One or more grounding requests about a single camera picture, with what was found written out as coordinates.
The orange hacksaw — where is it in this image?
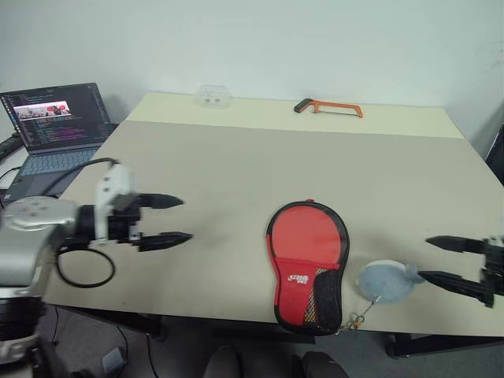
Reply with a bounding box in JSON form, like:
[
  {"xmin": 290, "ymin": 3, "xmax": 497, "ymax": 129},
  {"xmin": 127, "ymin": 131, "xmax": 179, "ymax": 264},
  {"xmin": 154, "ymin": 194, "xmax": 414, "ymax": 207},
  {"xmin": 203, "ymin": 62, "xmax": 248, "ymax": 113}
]
[{"xmin": 294, "ymin": 98, "xmax": 365, "ymax": 120}]

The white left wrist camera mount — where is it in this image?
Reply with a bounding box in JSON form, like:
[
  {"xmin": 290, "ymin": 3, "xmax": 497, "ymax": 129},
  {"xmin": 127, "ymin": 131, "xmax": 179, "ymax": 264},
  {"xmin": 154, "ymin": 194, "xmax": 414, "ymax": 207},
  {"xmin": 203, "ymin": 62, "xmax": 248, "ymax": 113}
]
[{"xmin": 93, "ymin": 164, "xmax": 133, "ymax": 242}]

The grey foot pedal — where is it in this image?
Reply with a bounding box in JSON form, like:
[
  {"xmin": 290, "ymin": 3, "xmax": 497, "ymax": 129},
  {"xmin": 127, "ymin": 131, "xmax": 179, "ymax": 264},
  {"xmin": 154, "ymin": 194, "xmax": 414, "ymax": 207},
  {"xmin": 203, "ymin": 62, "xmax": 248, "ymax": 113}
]
[{"xmin": 101, "ymin": 345, "xmax": 128, "ymax": 374}]

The metal keychain with orange clasp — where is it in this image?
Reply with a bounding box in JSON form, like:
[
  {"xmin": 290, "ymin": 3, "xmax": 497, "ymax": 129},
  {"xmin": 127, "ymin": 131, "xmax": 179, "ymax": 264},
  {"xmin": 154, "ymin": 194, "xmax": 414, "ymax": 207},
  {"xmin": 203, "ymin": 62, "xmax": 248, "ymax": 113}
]
[{"xmin": 336, "ymin": 295, "xmax": 385, "ymax": 335}]

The clear plastic box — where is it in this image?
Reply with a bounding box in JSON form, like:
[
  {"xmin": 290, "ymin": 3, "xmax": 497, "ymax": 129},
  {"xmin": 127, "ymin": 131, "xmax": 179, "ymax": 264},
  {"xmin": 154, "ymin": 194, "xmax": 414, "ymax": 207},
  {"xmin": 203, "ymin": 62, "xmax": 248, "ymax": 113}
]
[{"xmin": 196, "ymin": 83, "xmax": 233, "ymax": 109}]

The grey plush keychain toy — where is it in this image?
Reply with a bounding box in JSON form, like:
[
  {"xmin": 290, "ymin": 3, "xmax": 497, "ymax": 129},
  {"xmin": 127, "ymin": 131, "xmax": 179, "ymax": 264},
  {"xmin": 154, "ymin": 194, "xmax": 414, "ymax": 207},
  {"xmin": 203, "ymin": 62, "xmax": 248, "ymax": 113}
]
[{"xmin": 355, "ymin": 259, "xmax": 428, "ymax": 306}]

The black power strip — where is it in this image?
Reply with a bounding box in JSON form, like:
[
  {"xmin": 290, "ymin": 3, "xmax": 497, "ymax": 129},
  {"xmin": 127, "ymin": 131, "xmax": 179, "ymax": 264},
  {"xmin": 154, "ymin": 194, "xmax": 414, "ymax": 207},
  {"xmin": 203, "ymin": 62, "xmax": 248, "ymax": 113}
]
[{"xmin": 0, "ymin": 135, "xmax": 23, "ymax": 161}]

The grey open laptop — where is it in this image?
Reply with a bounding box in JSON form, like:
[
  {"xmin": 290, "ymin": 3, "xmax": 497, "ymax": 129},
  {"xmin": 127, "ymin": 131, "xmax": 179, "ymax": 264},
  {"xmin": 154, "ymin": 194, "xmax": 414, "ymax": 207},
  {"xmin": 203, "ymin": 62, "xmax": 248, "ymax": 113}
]
[{"xmin": 0, "ymin": 82, "xmax": 120, "ymax": 206}]

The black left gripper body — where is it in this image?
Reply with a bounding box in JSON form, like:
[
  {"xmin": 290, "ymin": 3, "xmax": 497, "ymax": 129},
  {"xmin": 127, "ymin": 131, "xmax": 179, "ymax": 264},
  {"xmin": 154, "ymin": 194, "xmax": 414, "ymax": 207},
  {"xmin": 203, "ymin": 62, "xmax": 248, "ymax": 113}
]
[{"xmin": 108, "ymin": 191, "xmax": 143, "ymax": 248}]

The red black paddle case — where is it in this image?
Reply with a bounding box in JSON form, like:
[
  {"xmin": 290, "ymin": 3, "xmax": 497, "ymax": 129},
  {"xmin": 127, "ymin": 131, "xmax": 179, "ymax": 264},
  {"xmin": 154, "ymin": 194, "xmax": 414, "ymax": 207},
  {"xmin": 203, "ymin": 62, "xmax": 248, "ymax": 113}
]
[{"xmin": 265, "ymin": 198, "xmax": 351, "ymax": 337}]

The black table frame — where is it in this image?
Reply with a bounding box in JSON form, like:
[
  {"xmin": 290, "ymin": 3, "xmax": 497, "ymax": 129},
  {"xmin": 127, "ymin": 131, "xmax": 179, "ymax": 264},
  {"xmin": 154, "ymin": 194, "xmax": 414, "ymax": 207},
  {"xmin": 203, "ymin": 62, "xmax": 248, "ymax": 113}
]
[{"xmin": 54, "ymin": 305, "xmax": 504, "ymax": 359}]

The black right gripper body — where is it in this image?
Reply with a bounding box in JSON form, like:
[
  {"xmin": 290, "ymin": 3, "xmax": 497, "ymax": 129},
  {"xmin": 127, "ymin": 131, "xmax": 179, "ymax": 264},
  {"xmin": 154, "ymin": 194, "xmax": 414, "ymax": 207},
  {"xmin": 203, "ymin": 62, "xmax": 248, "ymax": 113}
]
[{"xmin": 479, "ymin": 235, "xmax": 504, "ymax": 297}]

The silver black robot body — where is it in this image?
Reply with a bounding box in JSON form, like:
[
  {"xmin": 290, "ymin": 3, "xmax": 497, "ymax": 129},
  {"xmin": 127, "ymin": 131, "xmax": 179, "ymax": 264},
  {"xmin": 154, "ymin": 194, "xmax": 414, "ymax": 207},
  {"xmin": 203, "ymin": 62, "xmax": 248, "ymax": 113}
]
[{"xmin": 0, "ymin": 294, "xmax": 48, "ymax": 378}]

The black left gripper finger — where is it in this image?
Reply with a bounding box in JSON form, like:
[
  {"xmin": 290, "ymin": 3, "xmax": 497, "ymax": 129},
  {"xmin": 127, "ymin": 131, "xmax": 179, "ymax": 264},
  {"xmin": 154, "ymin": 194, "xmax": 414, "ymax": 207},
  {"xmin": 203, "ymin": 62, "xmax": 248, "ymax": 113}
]
[
  {"xmin": 137, "ymin": 232, "xmax": 195, "ymax": 253},
  {"xmin": 139, "ymin": 192, "xmax": 186, "ymax": 211}
]

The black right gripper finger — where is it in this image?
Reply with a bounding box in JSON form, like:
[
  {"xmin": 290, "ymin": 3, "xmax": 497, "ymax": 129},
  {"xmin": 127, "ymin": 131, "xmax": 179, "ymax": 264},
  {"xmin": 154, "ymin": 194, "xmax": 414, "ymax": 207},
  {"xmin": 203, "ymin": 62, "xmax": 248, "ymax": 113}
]
[
  {"xmin": 417, "ymin": 270, "xmax": 495, "ymax": 309},
  {"xmin": 425, "ymin": 235, "xmax": 487, "ymax": 254}
]

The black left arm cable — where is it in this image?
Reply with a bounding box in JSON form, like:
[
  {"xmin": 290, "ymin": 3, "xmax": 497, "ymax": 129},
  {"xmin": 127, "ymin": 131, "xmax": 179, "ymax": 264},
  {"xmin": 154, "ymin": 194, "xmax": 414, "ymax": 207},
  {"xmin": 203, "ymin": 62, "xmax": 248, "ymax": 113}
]
[
  {"xmin": 38, "ymin": 157, "xmax": 121, "ymax": 198},
  {"xmin": 54, "ymin": 242, "xmax": 117, "ymax": 289}
]

